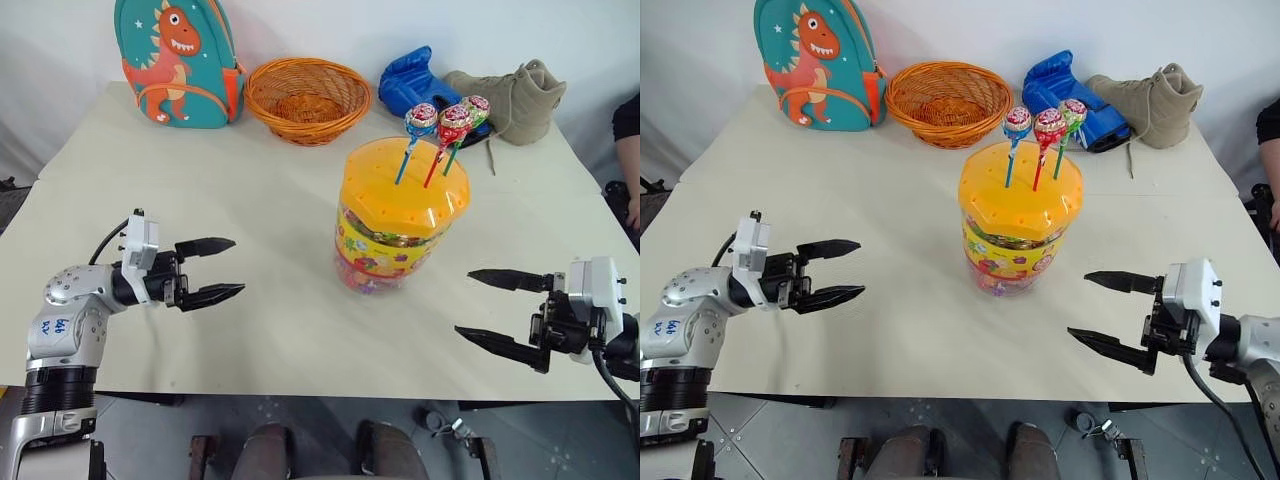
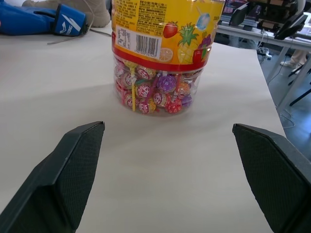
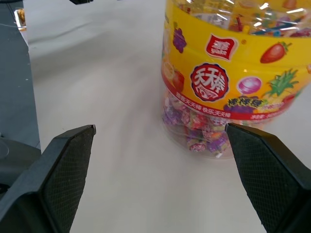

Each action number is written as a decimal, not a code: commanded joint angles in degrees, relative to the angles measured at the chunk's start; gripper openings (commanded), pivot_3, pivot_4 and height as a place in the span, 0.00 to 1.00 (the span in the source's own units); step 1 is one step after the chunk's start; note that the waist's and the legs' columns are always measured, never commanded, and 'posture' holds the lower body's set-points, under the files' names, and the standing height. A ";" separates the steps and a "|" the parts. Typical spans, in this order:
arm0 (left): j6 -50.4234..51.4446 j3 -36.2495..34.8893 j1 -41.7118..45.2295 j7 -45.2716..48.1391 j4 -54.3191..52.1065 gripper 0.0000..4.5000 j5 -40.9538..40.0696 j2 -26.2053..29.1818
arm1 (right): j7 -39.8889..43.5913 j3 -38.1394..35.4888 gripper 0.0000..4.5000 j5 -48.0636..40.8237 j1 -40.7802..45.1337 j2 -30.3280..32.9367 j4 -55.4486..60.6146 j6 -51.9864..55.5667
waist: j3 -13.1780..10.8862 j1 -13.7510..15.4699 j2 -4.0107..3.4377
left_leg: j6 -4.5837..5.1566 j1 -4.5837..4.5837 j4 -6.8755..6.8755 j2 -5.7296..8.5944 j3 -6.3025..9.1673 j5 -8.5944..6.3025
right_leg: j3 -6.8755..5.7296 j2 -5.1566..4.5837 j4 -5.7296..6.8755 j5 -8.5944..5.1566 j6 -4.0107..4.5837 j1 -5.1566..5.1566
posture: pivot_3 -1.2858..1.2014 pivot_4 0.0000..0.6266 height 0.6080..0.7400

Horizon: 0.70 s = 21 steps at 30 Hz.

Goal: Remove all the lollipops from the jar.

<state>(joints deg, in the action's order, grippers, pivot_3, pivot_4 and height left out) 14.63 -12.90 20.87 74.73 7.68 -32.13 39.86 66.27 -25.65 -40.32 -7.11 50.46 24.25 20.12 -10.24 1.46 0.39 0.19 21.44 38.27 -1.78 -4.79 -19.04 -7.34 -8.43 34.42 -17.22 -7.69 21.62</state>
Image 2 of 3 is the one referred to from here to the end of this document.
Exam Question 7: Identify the beige cloth bag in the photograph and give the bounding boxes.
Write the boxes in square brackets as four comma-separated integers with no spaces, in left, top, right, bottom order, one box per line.
[21,0,111,28]

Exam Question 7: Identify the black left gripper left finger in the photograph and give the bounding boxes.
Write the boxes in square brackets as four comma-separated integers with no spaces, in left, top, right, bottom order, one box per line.
[0,120,106,233]

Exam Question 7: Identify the white power strip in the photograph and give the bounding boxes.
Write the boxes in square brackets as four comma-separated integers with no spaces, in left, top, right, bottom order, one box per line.
[259,48,273,60]

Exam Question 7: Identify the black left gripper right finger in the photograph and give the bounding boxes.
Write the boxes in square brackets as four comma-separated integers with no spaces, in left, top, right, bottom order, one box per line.
[232,123,311,233]

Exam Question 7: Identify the black chair leg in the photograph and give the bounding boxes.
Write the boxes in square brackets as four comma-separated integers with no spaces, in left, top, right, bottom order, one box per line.
[288,86,311,107]

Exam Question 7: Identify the white background desk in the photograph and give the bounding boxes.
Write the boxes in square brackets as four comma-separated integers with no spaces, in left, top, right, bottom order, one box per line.
[215,22,311,105]

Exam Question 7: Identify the orange candy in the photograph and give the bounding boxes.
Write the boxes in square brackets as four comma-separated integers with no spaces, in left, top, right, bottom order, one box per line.
[174,81,191,99]

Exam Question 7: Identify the blue glove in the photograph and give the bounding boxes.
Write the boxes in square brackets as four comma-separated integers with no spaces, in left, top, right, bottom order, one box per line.
[0,3,88,37]

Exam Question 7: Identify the black slanted device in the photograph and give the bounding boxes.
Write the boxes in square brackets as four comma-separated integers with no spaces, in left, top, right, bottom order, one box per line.
[274,12,307,41]

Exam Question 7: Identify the person's legs in beige trousers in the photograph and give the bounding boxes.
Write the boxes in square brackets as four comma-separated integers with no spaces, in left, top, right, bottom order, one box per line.
[280,48,308,75]

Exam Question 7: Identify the black slanted stand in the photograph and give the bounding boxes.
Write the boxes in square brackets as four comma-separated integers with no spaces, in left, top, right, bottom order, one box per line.
[228,1,256,26]

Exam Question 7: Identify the computer monitor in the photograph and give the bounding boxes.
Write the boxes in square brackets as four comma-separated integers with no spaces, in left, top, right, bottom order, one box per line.
[223,0,259,18]

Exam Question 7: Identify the clear lollipop jar yellow label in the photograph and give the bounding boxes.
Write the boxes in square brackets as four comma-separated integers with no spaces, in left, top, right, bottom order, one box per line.
[110,0,225,117]

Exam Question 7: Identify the grey strap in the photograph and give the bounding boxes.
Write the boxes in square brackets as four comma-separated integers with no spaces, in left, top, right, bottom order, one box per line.
[47,27,113,46]

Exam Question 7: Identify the maroon and white candy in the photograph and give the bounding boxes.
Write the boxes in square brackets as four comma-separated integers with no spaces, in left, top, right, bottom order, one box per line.
[136,83,153,99]
[153,92,169,108]

